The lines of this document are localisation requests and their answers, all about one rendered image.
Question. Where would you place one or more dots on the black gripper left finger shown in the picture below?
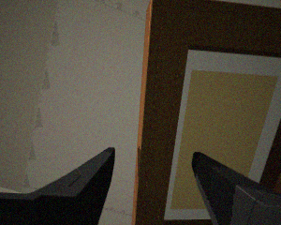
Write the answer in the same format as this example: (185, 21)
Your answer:
(77, 198)

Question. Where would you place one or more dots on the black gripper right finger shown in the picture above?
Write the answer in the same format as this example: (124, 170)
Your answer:
(232, 198)

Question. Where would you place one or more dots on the brown wooden picture frame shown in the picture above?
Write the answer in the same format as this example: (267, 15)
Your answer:
(210, 83)

